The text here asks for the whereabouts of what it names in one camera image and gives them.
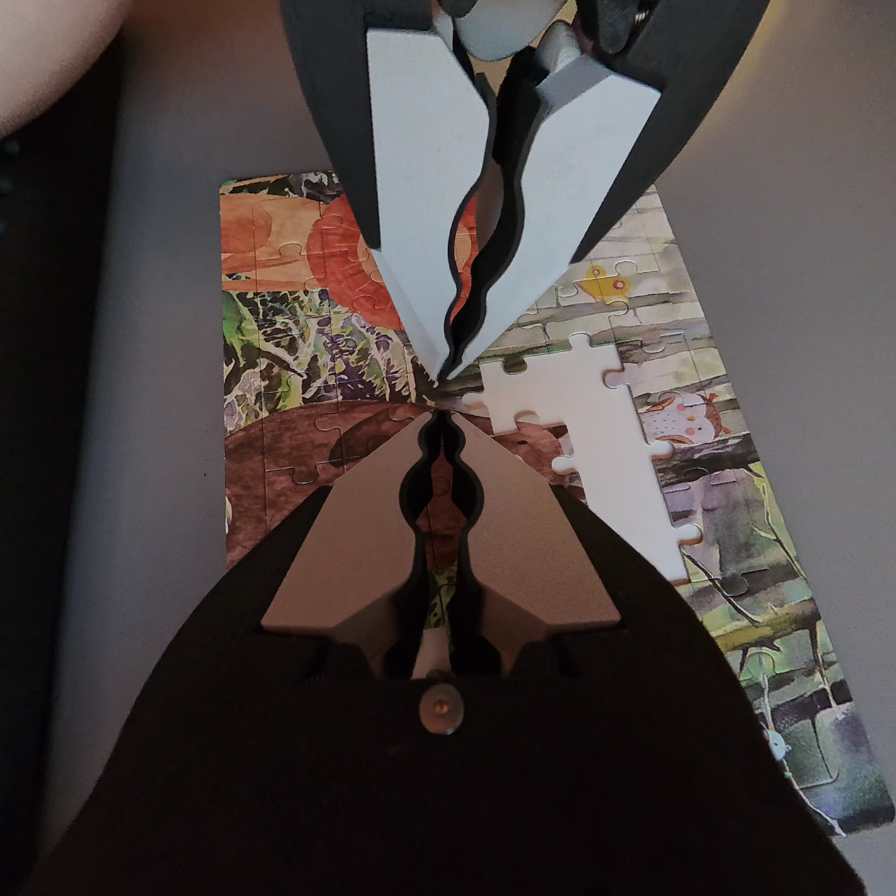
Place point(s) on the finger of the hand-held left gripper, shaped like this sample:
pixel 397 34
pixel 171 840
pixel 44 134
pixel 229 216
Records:
pixel 574 175
pixel 420 175

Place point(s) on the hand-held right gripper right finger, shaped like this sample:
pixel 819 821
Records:
pixel 546 560

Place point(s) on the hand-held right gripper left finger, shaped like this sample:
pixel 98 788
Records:
pixel 343 560

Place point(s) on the animal jigsaw puzzle board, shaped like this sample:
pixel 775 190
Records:
pixel 280 350

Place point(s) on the person's left forearm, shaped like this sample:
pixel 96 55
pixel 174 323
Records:
pixel 49 49

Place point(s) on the grey desk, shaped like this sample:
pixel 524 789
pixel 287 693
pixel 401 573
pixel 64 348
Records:
pixel 805 280

